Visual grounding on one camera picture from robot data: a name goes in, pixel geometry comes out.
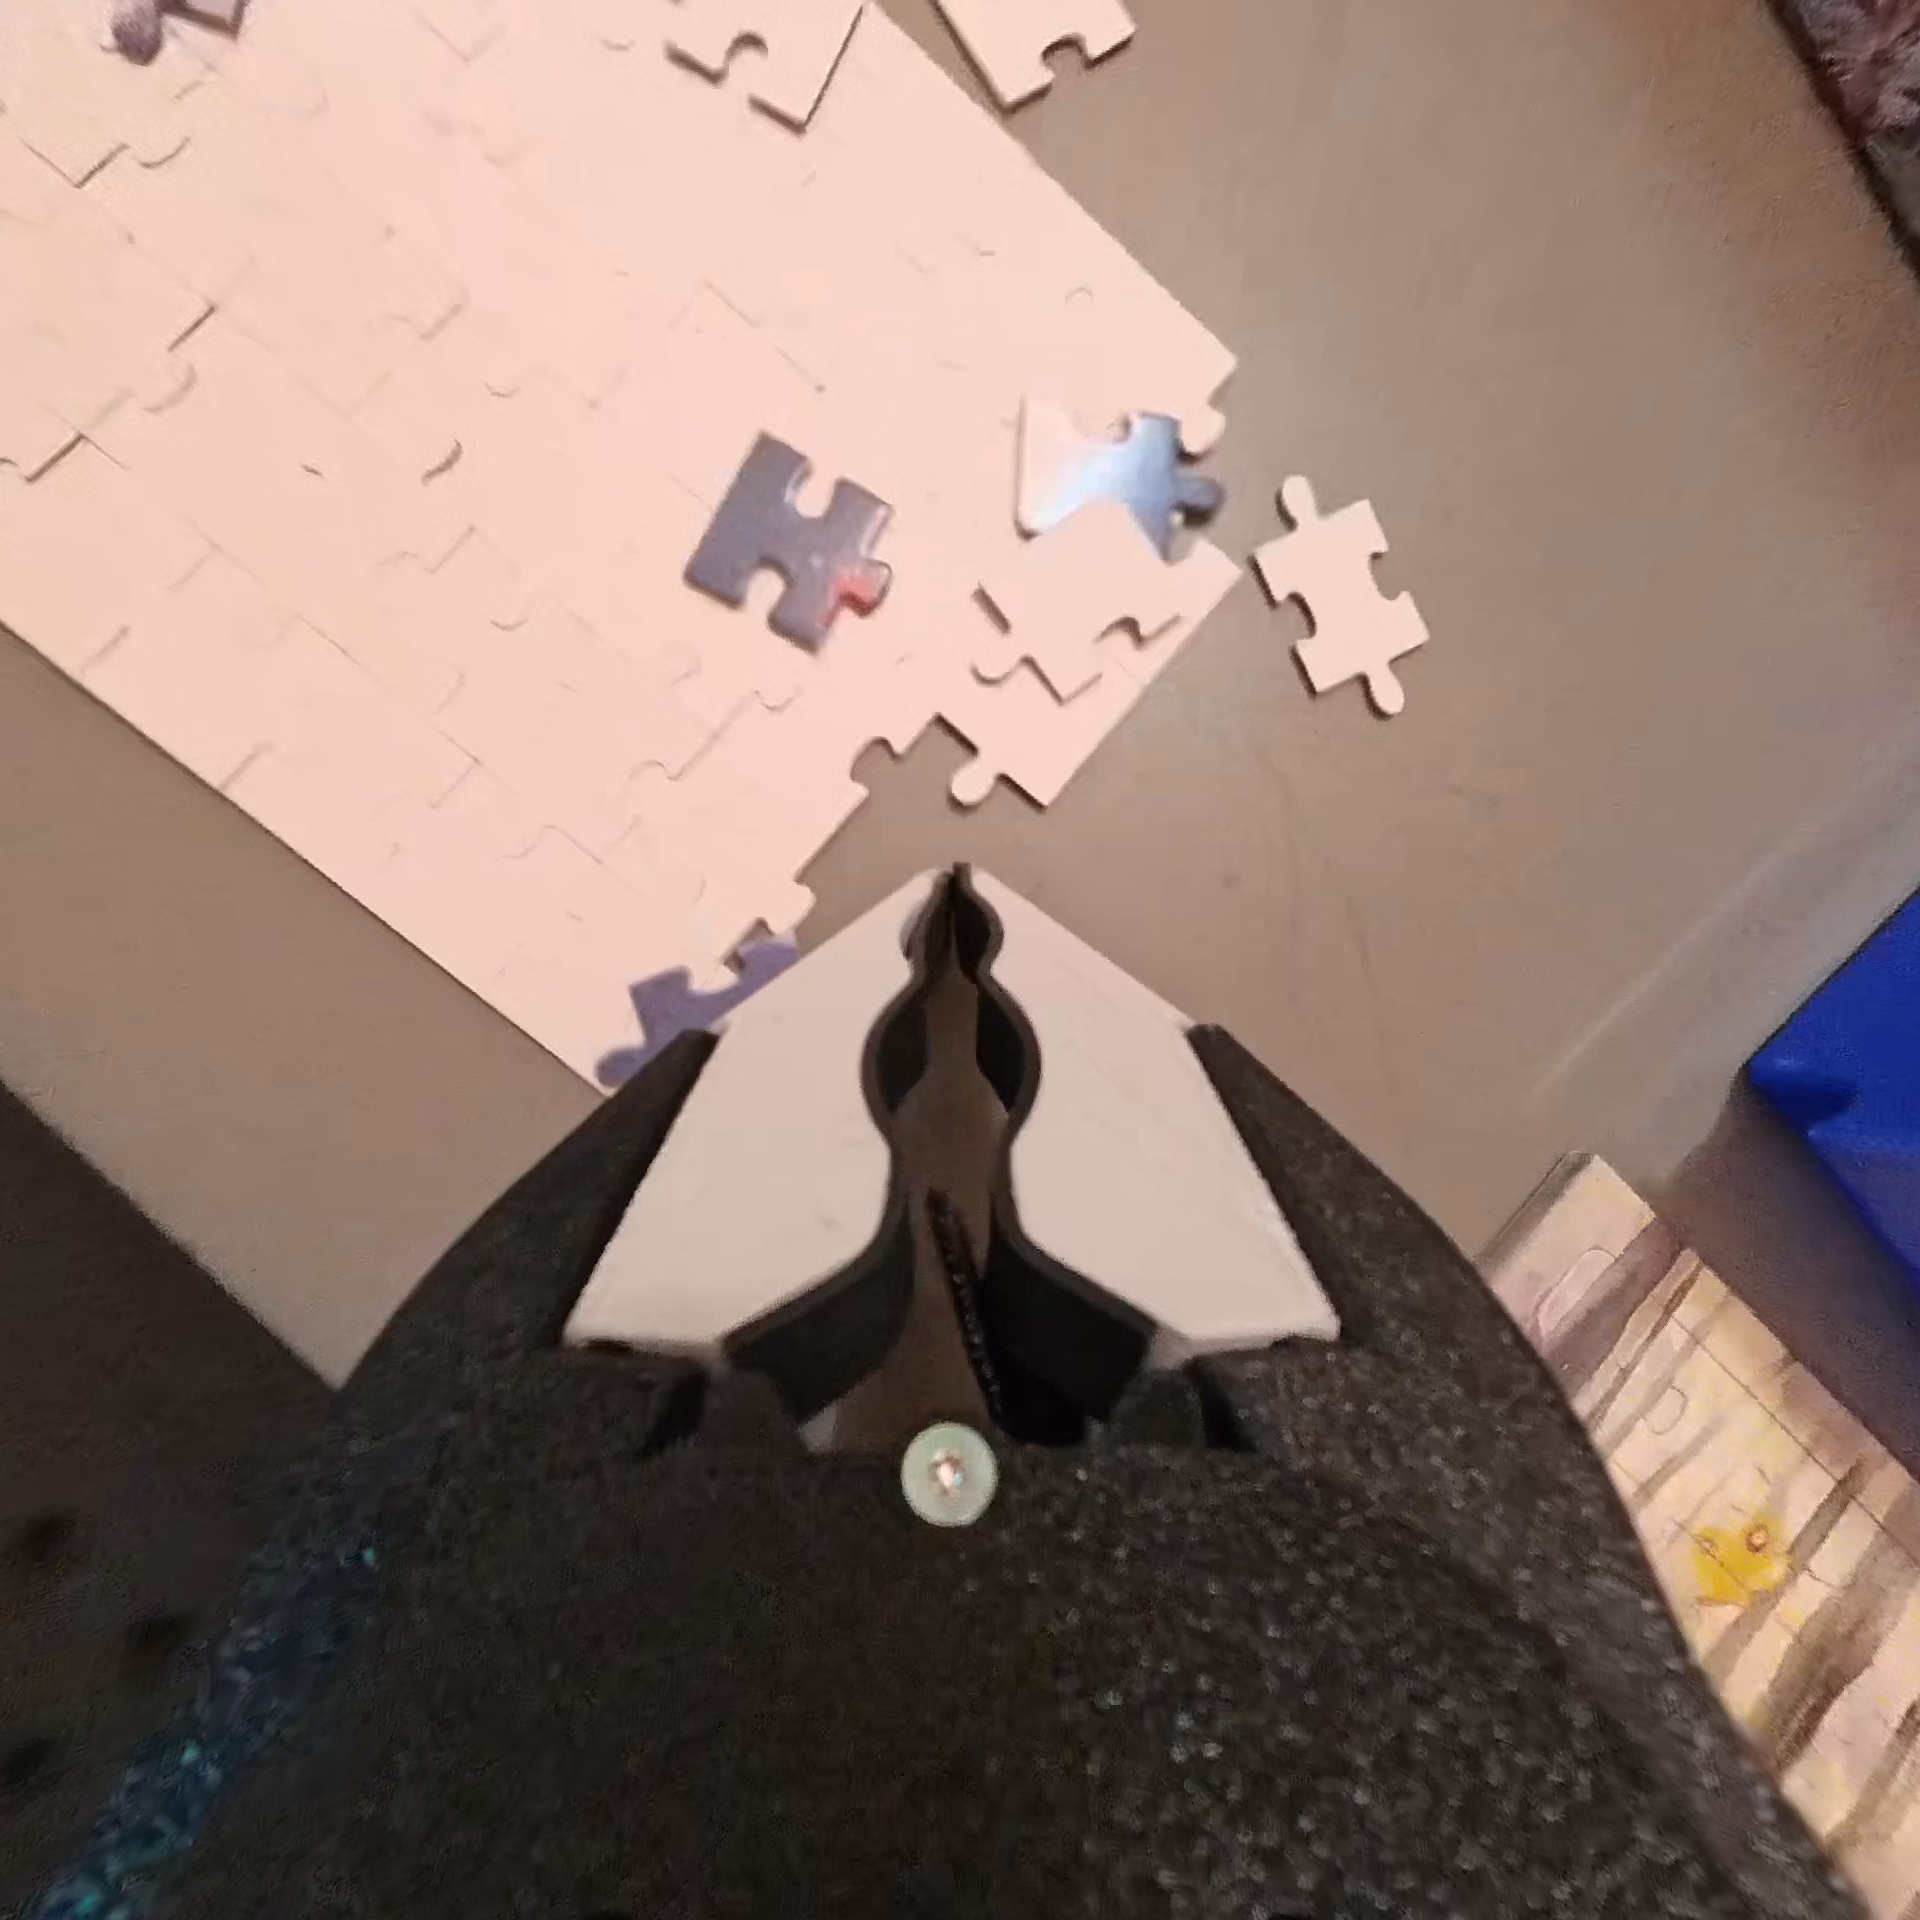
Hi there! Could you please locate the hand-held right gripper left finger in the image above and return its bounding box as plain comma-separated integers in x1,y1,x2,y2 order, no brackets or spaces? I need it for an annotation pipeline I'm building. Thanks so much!
567,869,952,1371

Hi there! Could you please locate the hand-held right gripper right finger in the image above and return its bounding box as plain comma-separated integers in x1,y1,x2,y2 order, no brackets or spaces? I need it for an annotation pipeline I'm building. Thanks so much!
952,869,1336,1381

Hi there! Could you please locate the blue purple puzzle piece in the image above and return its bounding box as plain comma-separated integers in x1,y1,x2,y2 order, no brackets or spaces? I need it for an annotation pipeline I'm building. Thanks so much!
591,929,805,1092

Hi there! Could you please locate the forest animal jigsaw puzzle board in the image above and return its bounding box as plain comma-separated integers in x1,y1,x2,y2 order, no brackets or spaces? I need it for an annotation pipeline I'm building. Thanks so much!
1473,1150,1920,1881

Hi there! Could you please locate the assembled sheet of white pieces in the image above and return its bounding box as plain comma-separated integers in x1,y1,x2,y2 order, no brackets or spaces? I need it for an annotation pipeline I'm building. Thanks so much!
0,0,1243,1092

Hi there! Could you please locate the grey desk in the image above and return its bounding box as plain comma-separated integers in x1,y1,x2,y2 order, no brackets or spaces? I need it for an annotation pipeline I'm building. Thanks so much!
0,0,1920,1502

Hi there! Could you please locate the loose white puzzle piece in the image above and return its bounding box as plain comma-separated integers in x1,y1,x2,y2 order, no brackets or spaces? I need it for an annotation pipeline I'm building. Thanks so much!
1245,477,1429,723
974,510,1243,706
924,0,1139,110
667,0,866,140

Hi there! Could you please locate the dark perforated panel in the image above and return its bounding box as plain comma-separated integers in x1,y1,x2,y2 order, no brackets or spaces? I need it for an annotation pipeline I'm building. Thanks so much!
0,1080,355,1920

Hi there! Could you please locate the dark blue piece red mark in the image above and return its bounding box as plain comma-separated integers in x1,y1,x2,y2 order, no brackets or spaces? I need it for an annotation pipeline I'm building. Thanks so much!
676,431,902,651

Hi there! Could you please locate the blue plastic object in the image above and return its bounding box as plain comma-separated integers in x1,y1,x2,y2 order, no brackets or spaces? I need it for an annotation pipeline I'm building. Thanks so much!
1751,898,1920,1283

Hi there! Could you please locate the pale blue white puzzle piece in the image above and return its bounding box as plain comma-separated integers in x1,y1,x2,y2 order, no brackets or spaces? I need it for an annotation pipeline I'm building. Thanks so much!
1013,395,1228,571

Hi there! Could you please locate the small purple puzzle piece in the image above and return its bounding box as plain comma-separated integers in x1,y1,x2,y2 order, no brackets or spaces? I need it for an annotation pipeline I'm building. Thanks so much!
102,0,257,67

